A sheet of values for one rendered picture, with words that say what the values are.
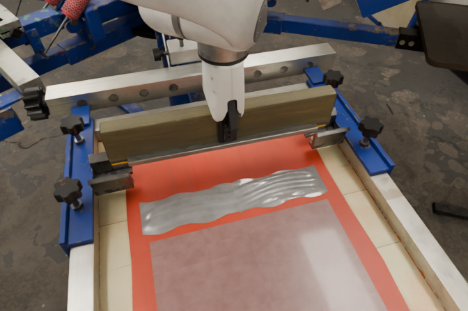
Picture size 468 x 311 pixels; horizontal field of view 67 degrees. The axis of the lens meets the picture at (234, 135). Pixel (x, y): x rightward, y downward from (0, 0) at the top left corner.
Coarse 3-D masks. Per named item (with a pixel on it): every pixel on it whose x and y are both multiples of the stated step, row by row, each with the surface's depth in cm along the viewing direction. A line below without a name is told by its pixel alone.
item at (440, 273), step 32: (256, 96) 84; (96, 128) 76; (352, 160) 72; (384, 192) 65; (96, 224) 62; (416, 224) 60; (96, 256) 58; (416, 256) 58; (96, 288) 54; (448, 288) 53
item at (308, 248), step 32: (224, 160) 75; (256, 160) 75; (288, 160) 75; (320, 160) 75; (256, 224) 64; (288, 224) 64; (320, 224) 64; (352, 224) 64; (256, 256) 60; (288, 256) 60; (320, 256) 60; (352, 256) 60; (288, 288) 56; (320, 288) 56; (352, 288) 56; (384, 288) 56
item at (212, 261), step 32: (192, 160) 75; (128, 192) 69; (160, 192) 69; (192, 192) 69; (128, 224) 64; (192, 224) 64; (224, 224) 64; (160, 256) 60; (192, 256) 60; (224, 256) 60; (160, 288) 56; (192, 288) 56; (224, 288) 56; (256, 288) 56
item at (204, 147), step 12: (264, 132) 64; (276, 132) 64; (288, 132) 64; (300, 132) 65; (204, 144) 62; (216, 144) 62; (228, 144) 62; (240, 144) 63; (144, 156) 60; (156, 156) 60; (168, 156) 60; (180, 156) 61
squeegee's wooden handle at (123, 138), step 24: (264, 96) 61; (288, 96) 61; (312, 96) 62; (120, 120) 56; (144, 120) 56; (168, 120) 57; (192, 120) 58; (240, 120) 60; (264, 120) 62; (288, 120) 64; (312, 120) 66; (120, 144) 57; (144, 144) 58; (168, 144) 60; (192, 144) 61
